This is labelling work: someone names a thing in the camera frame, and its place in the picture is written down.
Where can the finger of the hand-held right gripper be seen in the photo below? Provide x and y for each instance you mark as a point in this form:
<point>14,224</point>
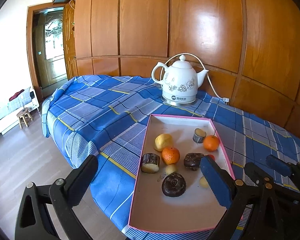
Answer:
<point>278,165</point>
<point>255,172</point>

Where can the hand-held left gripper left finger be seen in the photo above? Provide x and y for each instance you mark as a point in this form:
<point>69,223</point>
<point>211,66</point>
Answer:
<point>86,170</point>

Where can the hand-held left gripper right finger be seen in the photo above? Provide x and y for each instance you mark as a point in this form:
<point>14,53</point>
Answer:
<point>215,180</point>

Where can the tan longan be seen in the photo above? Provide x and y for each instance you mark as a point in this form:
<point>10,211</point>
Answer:
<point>203,182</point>
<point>171,169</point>

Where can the red cherry tomato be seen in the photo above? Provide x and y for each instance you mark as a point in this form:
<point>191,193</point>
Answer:
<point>211,157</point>

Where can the dark brown water chestnut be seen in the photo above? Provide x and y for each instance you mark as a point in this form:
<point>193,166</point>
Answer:
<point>191,161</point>
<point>173,185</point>

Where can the orange tangerine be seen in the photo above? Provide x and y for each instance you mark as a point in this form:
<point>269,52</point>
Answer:
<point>211,143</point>
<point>170,155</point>

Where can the pink-rimmed cardboard box tray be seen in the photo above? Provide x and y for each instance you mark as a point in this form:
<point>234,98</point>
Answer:
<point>190,210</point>

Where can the small sugarcane piece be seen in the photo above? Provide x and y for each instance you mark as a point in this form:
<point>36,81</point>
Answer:
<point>199,135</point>

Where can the large sugarcane piece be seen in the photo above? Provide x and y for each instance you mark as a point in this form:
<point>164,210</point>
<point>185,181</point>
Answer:
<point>150,163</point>

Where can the yellow peeled fruit piece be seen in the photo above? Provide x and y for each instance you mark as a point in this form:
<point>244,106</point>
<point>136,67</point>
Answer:
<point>162,141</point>

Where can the blue plaid tablecloth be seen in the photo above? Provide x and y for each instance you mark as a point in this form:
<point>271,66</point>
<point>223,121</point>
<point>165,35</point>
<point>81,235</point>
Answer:
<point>102,110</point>

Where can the white power plug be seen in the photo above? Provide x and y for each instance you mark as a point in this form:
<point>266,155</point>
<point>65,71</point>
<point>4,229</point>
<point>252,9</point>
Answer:
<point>226,99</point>

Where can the small wooden stool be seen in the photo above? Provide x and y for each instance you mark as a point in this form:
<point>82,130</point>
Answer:
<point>23,111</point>

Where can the white low cabinet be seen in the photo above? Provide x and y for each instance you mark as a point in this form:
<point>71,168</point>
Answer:
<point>0,127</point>

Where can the white floral ceramic kettle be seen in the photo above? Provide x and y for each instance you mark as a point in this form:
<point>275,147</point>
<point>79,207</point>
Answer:
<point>180,85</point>

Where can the dark red cloth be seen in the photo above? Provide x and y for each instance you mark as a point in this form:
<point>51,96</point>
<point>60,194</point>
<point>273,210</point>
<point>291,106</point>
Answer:
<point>16,95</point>

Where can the wooden door with glass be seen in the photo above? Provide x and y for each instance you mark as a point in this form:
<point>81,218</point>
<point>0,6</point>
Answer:
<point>55,70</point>

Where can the carved wooden door leaf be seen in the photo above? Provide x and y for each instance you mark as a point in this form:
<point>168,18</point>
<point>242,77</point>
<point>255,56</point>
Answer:
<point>70,42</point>

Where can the wooden wardrobe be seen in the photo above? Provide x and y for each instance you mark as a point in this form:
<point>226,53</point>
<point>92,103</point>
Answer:
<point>145,17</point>

